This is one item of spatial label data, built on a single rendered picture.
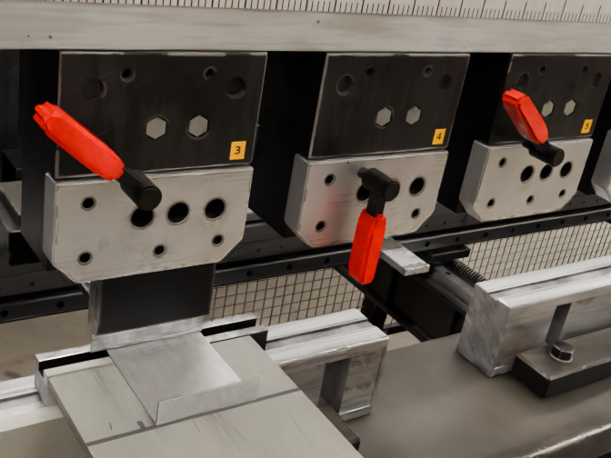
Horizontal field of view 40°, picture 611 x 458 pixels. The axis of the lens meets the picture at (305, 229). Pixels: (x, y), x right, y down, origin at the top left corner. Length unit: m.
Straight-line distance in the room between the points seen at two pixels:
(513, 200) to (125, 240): 0.40
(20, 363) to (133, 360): 1.72
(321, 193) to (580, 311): 0.50
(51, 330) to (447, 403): 1.75
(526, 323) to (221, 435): 0.48
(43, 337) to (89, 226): 1.93
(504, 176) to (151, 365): 0.37
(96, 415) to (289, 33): 0.31
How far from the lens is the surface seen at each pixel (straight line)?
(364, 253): 0.69
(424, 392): 0.95
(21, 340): 2.50
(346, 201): 0.70
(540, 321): 1.02
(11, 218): 0.86
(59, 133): 0.51
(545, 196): 0.88
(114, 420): 0.64
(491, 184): 0.81
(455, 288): 1.24
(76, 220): 0.58
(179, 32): 0.57
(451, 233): 1.26
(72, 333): 2.53
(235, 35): 0.59
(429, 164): 0.74
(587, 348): 1.08
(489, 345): 1.00
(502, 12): 0.74
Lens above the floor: 1.41
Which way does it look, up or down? 25 degrees down
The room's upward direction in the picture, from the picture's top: 10 degrees clockwise
